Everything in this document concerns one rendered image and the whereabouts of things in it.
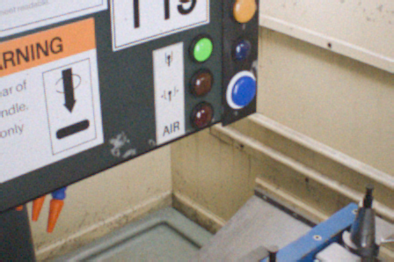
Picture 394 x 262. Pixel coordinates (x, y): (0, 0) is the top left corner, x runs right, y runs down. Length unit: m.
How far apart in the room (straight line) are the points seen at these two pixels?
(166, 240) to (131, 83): 1.59
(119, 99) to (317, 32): 0.99
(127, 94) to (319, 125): 1.07
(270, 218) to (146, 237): 0.51
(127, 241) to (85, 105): 1.59
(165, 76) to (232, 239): 1.24
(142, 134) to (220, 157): 1.35
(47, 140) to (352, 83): 1.04
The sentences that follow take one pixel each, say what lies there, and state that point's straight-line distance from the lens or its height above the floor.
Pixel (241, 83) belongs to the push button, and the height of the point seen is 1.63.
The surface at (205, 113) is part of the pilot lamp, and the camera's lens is 0.57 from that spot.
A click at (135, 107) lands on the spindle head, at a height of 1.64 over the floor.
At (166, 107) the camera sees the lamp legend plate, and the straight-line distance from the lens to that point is 0.55.
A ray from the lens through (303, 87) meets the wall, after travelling 1.55.
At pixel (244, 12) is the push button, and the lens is 0.57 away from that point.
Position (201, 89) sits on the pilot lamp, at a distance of 0.56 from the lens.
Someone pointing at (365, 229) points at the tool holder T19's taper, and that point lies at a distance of 1.04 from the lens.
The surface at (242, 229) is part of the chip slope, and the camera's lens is 1.75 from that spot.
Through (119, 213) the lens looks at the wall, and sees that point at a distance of 2.06.
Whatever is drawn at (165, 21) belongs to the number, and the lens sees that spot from 0.52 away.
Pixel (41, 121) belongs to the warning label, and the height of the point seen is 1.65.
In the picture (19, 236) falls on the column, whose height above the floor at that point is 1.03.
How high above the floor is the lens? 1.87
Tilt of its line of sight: 26 degrees down
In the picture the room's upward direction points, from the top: straight up
